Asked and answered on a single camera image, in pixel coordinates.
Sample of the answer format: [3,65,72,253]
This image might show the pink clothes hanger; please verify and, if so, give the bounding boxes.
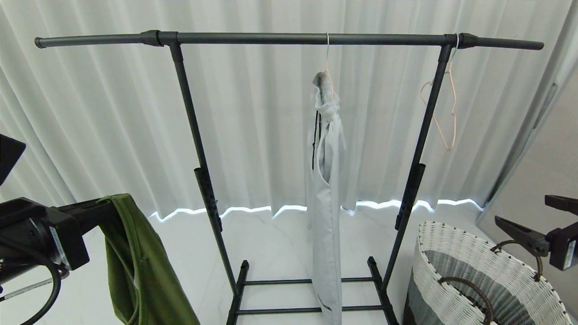
[420,47,459,151]
[324,32,339,102]

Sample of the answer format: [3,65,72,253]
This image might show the white laundry basket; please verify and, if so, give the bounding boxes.
[403,221,574,325]

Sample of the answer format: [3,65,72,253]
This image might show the black clothes rack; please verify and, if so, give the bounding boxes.
[35,30,545,325]

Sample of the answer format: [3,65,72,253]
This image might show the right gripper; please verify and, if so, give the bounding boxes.
[494,195,578,271]

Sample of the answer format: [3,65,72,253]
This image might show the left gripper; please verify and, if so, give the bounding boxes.
[0,199,116,271]

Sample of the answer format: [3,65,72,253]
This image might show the pale grey shorts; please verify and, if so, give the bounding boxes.
[306,71,347,325]

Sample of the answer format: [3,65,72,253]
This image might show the green long-sleeved shirt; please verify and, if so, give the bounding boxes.
[98,194,200,325]

